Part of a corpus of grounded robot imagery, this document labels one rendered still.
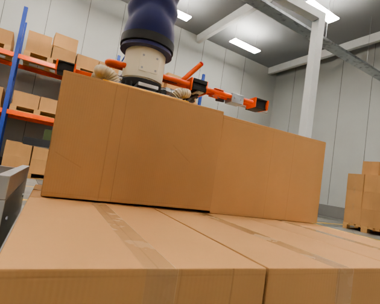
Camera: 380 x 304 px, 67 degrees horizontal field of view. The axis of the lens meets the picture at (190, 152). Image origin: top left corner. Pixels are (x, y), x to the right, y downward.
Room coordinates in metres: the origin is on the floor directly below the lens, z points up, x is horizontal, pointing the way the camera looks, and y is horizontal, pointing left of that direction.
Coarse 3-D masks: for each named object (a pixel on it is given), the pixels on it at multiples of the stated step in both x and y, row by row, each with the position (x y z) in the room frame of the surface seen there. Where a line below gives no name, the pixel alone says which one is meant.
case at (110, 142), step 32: (64, 96) 0.89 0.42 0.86; (96, 96) 0.93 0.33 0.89; (128, 96) 0.97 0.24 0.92; (160, 96) 1.02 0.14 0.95; (64, 128) 0.90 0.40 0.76; (96, 128) 0.93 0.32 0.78; (128, 128) 0.98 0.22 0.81; (160, 128) 1.03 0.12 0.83; (192, 128) 1.08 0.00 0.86; (64, 160) 0.90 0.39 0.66; (96, 160) 0.94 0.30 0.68; (128, 160) 0.99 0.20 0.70; (160, 160) 1.03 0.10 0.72; (192, 160) 1.09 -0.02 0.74; (64, 192) 0.91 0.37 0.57; (96, 192) 0.95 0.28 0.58; (128, 192) 0.99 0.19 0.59; (160, 192) 1.04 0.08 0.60; (192, 192) 1.10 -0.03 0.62
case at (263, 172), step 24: (240, 120) 1.18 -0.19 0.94; (240, 144) 1.18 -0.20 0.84; (264, 144) 1.24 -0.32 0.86; (288, 144) 1.29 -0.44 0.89; (312, 144) 1.36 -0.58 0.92; (240, 168) 1.19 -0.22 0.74; (264, 168) 1.24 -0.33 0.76; (288, 168) 1.30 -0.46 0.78; (312, 168) 1.36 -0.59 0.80; (216, 192) 1.15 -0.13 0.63; (240, 192) 1.20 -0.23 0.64; (264, 192) 1.25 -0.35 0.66; (288, 192) 1.31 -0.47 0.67; (312, 192) 1.37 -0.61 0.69; (264, 216) 1.26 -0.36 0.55; (288, 216) 1.31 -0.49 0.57; (312, 216) 1.38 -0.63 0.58
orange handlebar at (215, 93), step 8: (112, 64) 1.11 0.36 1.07; (120, 64) 1.11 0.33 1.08; (80, 72) 1.31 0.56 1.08; (88, 72) 1.33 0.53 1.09; (168, 80) 1.21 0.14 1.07; (176, 80) 1.21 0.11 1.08; (184, 80) 1.23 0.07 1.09; (208, 88) 1.28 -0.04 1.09; (216, 88) 1.30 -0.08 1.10; (208, 96) 1.35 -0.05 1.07; (216, 96) 1.33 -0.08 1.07; (224, 96) 1.32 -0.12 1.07; (248, 104) 1.42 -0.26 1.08
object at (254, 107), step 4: (256, 100) 1.39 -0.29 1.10; (260, 100) 1.40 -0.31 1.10; (264, 100) 1.40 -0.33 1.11; (252, 104) 1.39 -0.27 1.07; (256, 104) 1.39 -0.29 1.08; (260, 104) 1.40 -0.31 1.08; (264, 104) 1.41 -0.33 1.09; (248, 108) 1.42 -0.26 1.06; (252, 108) 1.41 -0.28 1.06; (256, 108) 1.40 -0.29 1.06; (260, 108) 1.40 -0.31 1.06; (264, 108) 1.41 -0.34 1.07
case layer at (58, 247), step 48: (48, 240) 0.46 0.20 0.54; (96, 240) 0.50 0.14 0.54; (144, 240) 0.56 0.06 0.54; (192, 240) 0.62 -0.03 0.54; (240, 240) 0.70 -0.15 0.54; (288, 240) 0.80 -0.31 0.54; (336, 240) 0.94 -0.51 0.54; (0, 288) 0.33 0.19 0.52; (48, 288) 0.35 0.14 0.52; (96, 288) 0.38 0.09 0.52; (144, 288) 0.41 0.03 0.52; (192, 288) 0.44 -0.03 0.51; (240, 288) 0.48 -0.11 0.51; (288, 288) 0.52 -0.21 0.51; (336, 288) 0.58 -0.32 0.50
